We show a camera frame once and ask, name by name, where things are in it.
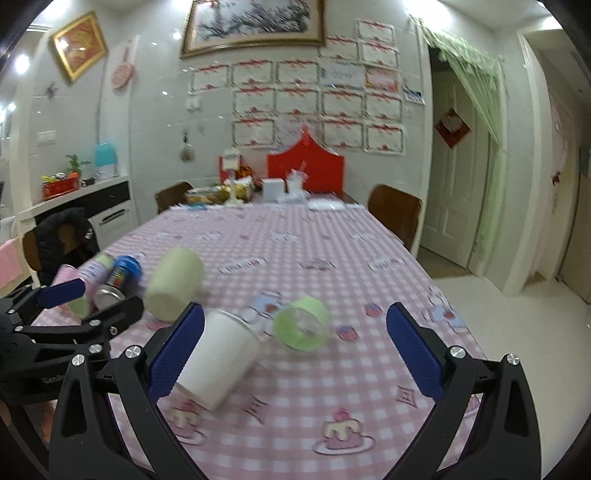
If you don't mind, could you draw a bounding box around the white tissue box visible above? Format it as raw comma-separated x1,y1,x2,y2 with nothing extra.
262,178,286,203

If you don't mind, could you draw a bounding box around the blue black metal can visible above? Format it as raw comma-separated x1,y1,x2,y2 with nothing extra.
93,255,142,310

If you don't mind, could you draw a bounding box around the brown chair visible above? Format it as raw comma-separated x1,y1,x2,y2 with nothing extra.
154,181,192,214
368,184,423,251

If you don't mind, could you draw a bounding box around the pink cloth on sofa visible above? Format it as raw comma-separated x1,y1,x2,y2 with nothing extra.
0,238,22,288

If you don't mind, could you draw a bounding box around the gold framed red picture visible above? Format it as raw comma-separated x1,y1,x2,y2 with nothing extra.
51,11,108,83

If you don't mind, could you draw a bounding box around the pink checkered tablecloth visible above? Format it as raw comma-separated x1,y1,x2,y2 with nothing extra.
107,205,482,479

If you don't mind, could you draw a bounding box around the green tape roll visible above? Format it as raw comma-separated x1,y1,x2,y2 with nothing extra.
271,296,329,352

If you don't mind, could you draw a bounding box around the white paper cup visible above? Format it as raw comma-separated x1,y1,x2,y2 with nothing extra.
176,309,263,411

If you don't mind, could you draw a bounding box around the white desk lamp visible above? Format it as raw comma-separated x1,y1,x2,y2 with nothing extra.
221,148,243,207

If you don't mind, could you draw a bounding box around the pale green rolled towel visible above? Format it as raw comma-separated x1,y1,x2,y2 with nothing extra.
143,247,204,323

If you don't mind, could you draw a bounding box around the black jacket on chair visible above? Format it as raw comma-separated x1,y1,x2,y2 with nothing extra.
35,208,100,286

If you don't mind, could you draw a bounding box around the pink green lidded jar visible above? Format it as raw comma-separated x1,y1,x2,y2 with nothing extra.
68,252,115,319

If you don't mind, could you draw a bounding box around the brown chair right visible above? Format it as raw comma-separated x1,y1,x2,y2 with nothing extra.
368,184,423,251

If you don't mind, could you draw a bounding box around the pink round wall ornament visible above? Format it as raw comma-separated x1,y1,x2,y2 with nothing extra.
111,45,134,90

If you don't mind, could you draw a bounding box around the red planter with plant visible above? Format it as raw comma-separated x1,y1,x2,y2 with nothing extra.
41,154,89,201

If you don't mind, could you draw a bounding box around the white door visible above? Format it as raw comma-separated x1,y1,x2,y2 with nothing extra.
421,71,489,268

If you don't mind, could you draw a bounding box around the brown chair far left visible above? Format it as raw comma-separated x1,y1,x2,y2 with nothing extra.
154,181,192,214

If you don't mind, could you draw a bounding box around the clear cup with straw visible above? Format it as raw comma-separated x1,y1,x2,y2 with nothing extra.
287,162,308,194

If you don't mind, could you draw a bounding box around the red paper decoration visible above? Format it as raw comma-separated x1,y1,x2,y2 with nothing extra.
266,126,346,195

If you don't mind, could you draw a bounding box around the green door curtain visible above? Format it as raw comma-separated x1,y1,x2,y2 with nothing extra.
411,15,509,278

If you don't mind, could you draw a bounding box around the white black sideboard cabinet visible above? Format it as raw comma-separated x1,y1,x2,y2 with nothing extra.
15,176,138,249

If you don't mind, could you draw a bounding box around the teal white humidifier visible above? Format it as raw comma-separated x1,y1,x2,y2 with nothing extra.
94,142,118,180

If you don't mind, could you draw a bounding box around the pink plastic cup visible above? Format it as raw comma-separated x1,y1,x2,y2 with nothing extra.
51,264,78,286

